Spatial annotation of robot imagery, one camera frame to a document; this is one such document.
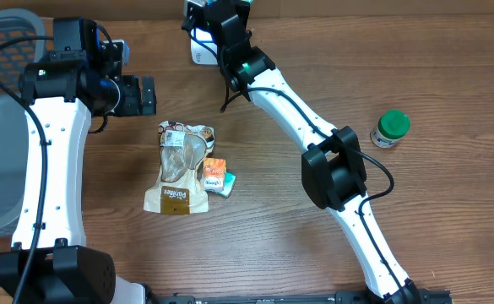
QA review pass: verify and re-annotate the teal white snack packet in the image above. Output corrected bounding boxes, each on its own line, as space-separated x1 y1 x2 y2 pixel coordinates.
206 0 253 6

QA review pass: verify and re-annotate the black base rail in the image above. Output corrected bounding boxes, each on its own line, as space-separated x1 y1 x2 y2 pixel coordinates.
144 289 453 304

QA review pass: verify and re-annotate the white barcode scanner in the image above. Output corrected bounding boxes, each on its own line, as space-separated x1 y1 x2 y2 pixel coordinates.
191 28 218 66

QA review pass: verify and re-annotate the grey plastic shopping basket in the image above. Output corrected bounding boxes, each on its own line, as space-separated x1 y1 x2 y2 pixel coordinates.
0 8 47 238

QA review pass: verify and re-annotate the small teal white packet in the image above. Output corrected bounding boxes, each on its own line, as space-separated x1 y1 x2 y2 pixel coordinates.
218 172 236 198

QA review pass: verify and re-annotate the orange snack packet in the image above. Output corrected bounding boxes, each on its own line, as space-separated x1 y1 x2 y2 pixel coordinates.
203 157 227 192

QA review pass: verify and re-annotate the green lid white jar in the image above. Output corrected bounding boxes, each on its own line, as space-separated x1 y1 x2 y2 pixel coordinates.
370 110 410 149

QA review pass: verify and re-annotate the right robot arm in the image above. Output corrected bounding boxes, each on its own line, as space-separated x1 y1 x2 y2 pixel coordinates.
182 1 421 303

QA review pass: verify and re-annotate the clear brown bread bag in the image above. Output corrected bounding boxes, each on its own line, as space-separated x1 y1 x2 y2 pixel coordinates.
144 121 214 215

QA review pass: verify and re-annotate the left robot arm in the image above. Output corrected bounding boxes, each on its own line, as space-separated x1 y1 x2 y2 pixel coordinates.
0 17 157 303

